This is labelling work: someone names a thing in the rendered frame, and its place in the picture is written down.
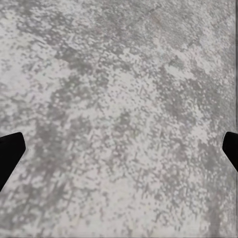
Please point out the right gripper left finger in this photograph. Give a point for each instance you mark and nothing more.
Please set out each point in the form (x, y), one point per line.
(12, 148)

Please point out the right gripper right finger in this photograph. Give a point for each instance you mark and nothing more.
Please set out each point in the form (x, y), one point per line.
(230, 148)

